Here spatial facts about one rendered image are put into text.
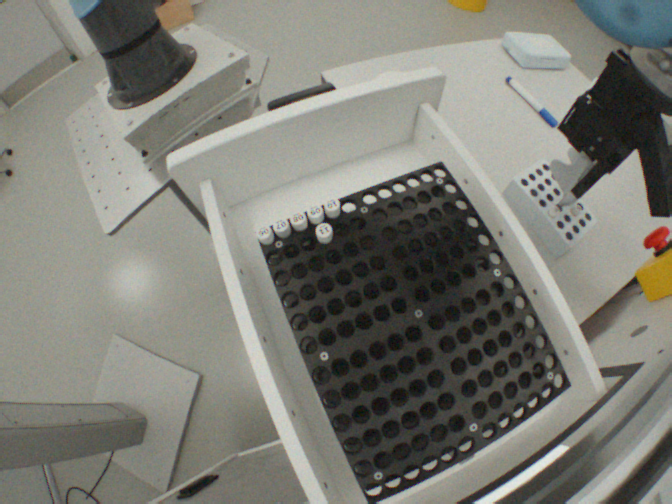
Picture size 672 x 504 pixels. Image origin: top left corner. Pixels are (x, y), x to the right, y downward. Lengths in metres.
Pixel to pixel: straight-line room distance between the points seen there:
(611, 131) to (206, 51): 0.62
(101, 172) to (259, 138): 0.42
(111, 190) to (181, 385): 0.83
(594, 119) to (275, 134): 0.32
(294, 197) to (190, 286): 1.03
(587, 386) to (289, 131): 0.35
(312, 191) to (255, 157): 0.08
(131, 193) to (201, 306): 0.79
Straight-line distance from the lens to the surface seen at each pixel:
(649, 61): 0.35
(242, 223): 0.34
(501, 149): 0.55
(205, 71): 0.58
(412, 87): 0.33
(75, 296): 1.74
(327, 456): 0.30
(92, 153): 0.72
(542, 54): 0.79
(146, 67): 0.58
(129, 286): 1.50
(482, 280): 0.25
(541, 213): 0.46
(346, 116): 0.31
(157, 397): 1.30
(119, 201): 0.58
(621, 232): 0.61
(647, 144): 0.38
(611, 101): 0.39
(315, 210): 0.24
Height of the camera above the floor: 1.12
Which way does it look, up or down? 68 degrees down
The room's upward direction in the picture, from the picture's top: 6 degrees counter-clockwise
